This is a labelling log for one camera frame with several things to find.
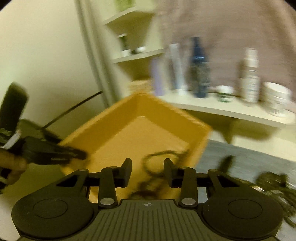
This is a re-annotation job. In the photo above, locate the pink hanging towel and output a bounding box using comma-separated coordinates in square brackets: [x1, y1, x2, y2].
[152, 0, 296, 103]

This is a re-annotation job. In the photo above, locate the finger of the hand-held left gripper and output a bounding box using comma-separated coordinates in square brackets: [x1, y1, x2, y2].
[25, 136, 88, 161]
[29, 151, 74, 166]

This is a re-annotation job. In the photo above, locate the dark blue spray bottle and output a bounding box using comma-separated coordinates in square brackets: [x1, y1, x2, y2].
[188, 37, 211, 98]

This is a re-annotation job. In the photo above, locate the small black white tube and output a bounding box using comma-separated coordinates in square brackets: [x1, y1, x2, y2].
[118, 33, 130, 56]

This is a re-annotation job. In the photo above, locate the clear spray bottle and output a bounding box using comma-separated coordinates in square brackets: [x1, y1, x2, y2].
[239, 48, 261, 104]

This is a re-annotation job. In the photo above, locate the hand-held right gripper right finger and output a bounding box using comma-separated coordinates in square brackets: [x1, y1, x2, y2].
[164, 159, 243, 207]

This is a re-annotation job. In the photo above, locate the white cream jar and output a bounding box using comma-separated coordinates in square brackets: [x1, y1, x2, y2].
[262, 82, 293, 117]

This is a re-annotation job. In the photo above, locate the white blue standing tube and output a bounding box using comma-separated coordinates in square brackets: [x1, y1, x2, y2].
[168, 43, 188, 95]

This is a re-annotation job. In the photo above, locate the small cardboard box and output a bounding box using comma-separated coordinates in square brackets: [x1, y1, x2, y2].
[128, 80, 153, 94]

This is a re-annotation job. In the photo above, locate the person's left hand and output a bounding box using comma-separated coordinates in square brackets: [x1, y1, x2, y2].
[0, 149, 27, 186]

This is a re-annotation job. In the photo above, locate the black oblong case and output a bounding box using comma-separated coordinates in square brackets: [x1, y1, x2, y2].
[216, 155, 234, 173]

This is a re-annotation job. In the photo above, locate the small green jar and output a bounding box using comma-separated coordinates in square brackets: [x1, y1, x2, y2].
[216, 85, 234, 103]

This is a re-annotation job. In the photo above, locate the yellow plastic basket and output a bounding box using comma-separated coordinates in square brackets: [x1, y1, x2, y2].
[57, 93, 213, 202]

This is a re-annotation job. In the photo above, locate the grey fluffy mat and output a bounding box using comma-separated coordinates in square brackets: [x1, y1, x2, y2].
[194, 138, 296, 233]

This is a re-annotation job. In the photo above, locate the lavender cone tube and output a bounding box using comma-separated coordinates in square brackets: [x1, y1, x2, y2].
[151, 58, 167, 97]

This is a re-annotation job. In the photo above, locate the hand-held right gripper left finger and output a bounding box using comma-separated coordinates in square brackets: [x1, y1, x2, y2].
[55, 158, 133, 208]

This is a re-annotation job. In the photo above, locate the beige corner shelf unit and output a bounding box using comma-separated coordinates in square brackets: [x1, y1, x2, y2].
[103, 10, 296, 144]

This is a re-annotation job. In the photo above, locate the beige wardrobe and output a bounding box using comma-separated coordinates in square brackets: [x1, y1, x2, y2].
[0, 0, 117, 186]

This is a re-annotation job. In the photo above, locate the thin reddish-brown bead strand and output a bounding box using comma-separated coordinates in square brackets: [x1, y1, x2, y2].
[129, 150, 188, 201]

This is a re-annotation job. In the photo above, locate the brown wooden bead necklace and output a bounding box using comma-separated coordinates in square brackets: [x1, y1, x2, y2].
[275, 192, 296, 226]

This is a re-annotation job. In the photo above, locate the green liquid bottle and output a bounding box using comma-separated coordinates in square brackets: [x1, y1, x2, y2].
[114, 0, 137, 12]

